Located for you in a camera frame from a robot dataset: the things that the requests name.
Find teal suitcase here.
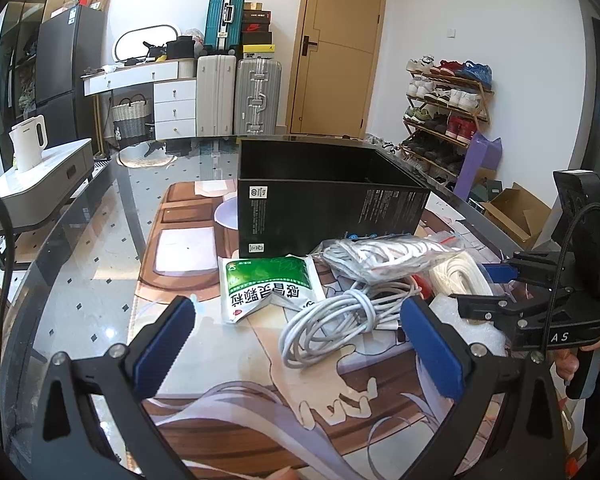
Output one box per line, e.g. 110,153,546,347
203,0,246,53

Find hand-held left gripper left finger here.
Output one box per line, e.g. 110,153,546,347
32,296,197,480

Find woven basket with handles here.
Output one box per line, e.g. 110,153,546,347
111,94,148,140

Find purple bag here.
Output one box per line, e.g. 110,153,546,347
452,132,503,201

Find silver suitcase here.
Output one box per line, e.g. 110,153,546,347
233,56,283,136

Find white charging cable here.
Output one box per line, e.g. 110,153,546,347
279,280,421,369

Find tan wooden door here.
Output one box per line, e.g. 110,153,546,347
286,0,388,136

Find cluster of loose shoes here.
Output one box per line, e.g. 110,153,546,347
364,134,398,153

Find open cardboard box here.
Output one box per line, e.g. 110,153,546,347
480,182,553,251

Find white shoelaces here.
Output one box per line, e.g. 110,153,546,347
430,251,496,301

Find black bag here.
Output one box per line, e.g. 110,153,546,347
165,35,197,59

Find black refrigerator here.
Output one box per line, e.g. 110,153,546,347
34,4,106,156

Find collection of shoes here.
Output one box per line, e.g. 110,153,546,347
402,56,493,178

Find printed desk mat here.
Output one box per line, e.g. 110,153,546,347
132,180,581,480

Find black cardboard box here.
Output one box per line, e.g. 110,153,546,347
236,138,433,260

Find wooden shoe rack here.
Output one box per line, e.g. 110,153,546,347
399,57,495,181

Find white bubble wrap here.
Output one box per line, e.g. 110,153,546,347
427,294,509,357

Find white dresser with drawers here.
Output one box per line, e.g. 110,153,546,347
82,60,198,141

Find person's right hand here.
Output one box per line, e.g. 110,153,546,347
553,348,580,387

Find oval white-framed mirror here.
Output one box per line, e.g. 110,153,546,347
112,22,181,64

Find white suitcase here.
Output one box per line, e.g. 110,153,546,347
196,52,237,137

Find green medicine packet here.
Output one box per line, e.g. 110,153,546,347
219,255,326,326

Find dark green box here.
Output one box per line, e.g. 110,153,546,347
472,180,501,206

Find white electric kettle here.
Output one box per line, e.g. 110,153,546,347
8,114,48,173

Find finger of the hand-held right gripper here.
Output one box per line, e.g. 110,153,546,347
454,292,576,332
481,251,576,292

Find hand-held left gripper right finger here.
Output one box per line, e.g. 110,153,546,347
399,294,581,480

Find grey side table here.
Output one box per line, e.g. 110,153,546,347
0,137,95,233

